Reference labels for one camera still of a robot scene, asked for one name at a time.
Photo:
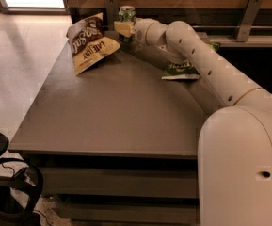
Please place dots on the green soda can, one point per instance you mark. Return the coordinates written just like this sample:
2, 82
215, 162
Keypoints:
126, 14

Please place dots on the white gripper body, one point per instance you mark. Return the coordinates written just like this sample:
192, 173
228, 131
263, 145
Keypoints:
140, 30

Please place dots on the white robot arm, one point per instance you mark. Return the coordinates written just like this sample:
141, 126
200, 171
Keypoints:
235, 143

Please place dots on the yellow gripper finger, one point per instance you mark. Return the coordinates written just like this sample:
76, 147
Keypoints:
126, 29

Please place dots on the black office chair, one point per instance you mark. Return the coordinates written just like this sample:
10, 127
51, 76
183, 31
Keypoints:
18, 197

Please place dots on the upper grey drawer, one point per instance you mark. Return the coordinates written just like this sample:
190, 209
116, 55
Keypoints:
115, 182

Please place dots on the metal wall bracket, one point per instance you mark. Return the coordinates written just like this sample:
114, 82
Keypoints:
251, 10
112, 12

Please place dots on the lower grey drawer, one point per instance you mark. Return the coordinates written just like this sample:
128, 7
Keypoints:
127, 213

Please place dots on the green chip bag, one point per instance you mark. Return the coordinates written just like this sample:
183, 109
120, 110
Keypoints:
184, 71

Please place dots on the brown chip bag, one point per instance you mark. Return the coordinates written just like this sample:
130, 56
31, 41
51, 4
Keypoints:
88, 43

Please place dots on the left metal wall bracket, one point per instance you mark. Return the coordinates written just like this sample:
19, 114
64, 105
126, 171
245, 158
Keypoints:
112, 12

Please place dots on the grey drawer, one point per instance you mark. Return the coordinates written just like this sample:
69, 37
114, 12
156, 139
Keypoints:
127, 213
115, 182

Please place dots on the right metal wall bracket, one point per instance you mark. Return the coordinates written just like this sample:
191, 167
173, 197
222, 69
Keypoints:
251, 10

